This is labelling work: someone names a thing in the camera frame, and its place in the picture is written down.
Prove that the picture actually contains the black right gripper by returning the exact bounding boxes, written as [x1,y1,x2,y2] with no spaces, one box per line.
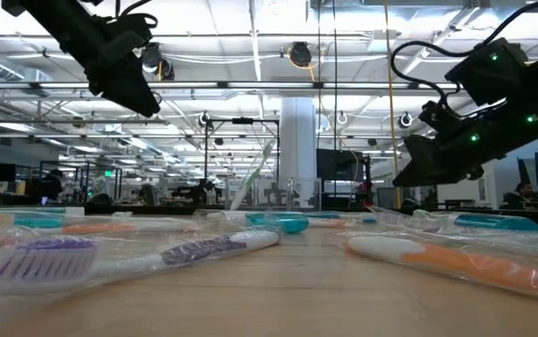
[391,87,538,189]

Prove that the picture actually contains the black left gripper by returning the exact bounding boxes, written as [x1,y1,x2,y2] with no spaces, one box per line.
[83,26,162,119]

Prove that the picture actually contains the blue toothbrush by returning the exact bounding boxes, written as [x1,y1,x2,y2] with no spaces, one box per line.
[314,212,378,225]

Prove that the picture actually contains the teal toothpaste tube white cap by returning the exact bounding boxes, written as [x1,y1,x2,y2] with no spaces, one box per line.
[244,211,311,235]
[452,212,538,232]
[13,212,66,230]

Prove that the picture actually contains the orange toothbrush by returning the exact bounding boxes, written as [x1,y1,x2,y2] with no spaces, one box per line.
[60,218,196,236]
[306,218,348,229]
[344,234,538,301]

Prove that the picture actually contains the purple toothbrush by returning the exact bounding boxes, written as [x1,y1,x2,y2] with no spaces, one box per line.
[0,227,283,295]

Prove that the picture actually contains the black monitor screen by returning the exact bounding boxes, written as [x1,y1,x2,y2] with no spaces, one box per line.
[315,148,369,183]

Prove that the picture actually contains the person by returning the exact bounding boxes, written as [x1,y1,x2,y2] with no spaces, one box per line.
[38,168,65,204]
[500,182,538,211]

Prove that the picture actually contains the white building column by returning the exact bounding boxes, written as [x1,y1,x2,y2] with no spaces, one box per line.
[279,95,317,186]

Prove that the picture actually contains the green toothbrush in clear wrap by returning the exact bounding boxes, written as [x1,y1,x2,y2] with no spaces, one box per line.
[228,139,276,212]

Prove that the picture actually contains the black ceiling cable reel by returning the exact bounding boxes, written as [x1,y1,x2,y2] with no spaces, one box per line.
[288,41,313,68]
[140,42,177,81]

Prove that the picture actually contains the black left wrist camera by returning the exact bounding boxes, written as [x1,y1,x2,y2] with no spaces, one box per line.
[108,12,155,62]

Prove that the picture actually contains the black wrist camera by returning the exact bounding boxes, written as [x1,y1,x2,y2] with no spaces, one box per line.
[444,37,530,107]
[108,12,155,62]

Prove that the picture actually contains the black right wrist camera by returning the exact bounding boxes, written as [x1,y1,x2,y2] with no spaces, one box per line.
[444,37,530,107]

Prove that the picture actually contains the black hanging cable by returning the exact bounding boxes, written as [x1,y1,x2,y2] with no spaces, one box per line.
[316,0,323,151]
[331,0,340,198]

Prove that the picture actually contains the black table frame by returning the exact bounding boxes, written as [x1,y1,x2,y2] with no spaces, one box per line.
[0,201,538,228]

